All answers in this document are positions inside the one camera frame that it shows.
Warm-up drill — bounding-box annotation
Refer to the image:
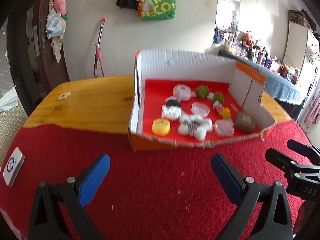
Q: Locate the wall mirror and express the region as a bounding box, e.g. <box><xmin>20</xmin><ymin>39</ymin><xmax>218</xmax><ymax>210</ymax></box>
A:
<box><xmin>213</xmin><ymin>0</ymin><xmax>241</xmax><ymax>46</ymax></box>

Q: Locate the pink curtain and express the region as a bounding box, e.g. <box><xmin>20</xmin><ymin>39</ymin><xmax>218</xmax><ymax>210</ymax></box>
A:
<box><xmin>304</xmin><ymin>84</ymin><xmax>320</xmax><ymax>128</ymax></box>

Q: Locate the small beige tag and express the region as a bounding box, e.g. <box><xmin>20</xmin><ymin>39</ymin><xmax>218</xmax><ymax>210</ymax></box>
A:
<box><xmin>57</xmin><ymin>92</ymin><xmax>71</xmax><ymax>101</ymax></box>

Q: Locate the pink and yellow small toy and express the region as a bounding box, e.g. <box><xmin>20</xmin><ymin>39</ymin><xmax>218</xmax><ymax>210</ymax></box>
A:
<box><xmin>213</xmin><ymin>100</ymin><xmax>231</xmax><ymax>119</ymax></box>

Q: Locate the white wardrobe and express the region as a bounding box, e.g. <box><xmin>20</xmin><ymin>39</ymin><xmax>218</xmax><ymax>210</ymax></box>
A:
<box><xmin>283</xmin><ymin>22</ymin><xmax>319</xmax><ymax>98</ymax></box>

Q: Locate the green fuzzy ball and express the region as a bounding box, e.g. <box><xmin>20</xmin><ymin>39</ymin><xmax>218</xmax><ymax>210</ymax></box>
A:
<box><xmin>212</xmin><ymin>92</ymin><xmax>224</xmax><ymax>104</ymax></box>
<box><xmin>196</xmin><ymin>85</ymin><xmax>210</xmax><ymax>99</ymax></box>

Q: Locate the pink plush toy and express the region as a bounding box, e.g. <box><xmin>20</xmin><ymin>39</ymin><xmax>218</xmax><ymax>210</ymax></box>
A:
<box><xmin>53</xmin><ymin>0</ymin><xmax>67</xmax><ymax>16</ymax></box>

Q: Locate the white grey rectangular device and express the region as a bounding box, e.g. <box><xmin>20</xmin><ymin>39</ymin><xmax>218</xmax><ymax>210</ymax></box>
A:
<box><xmin>3</xmin><ymin>147</ymin><xmax>25</xmax><ymax>187</ymax></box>

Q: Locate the mop with orange tip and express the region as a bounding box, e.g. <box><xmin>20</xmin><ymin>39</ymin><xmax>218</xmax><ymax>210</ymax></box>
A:
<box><xmin>93</xmin><ymin>18</ymin><xmax>106</xmax><ymax>78</ymax></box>

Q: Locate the orange white cardboard box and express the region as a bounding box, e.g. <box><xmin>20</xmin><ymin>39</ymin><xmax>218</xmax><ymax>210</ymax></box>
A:
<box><xmin>129</xmin><ymin>50</ymin><xmax>276</xmax><ymax>151</ymax></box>

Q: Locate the blue covered side table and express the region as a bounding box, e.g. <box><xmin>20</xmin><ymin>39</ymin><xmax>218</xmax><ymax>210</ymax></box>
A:
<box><xmin>218</xmin><ymin>49</ymin><xmax>306</xmax><ymax>105</ymax></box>

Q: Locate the plastic bag on door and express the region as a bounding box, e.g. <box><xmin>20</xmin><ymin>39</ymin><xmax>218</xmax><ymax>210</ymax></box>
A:
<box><xmin>46</xmin><ymin>9</ymin><xmax>66</xmax><ymax>39</ymax></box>

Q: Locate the white fluffy scrunchie with bow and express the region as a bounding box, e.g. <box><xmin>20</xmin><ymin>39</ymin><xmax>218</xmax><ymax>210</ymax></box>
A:
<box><xmin>178</xmin><ymin>114</ymin><xmax>213</xmax><ymax>141</ymax></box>

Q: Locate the dark wooden door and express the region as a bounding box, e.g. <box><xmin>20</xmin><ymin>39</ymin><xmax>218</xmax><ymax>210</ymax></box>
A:
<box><xmin>7</xmin><ymin>0</ymin><xmax>69</xmax><ymax>115</ymax></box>

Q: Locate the green tote bag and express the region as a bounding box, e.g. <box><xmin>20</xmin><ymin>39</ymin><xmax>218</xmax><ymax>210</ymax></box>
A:
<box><xmin>137</xmin><ymin>0</ymin><xmax>176</xmax><ymax>21</ymax></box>

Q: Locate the yellow round tin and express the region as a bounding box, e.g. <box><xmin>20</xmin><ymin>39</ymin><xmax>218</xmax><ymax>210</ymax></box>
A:
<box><xmin>152</xmin><ymin>118</ymin><xmax>171</xmax><ymax>136</ymax></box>

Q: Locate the red knitted table cloth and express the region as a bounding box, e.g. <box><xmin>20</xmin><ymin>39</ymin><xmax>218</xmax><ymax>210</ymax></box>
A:
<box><xmin>1</xmin><ymin>121</ymin><xmax>309</xmax><ymax>239</ymax></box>

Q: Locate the clear round plastic lid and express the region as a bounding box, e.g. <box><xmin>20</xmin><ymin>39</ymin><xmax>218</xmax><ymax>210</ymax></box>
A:
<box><xmin>191</xmin><ymin>102</ymin><xmax>210</xmax><ymax>118</ymax></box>

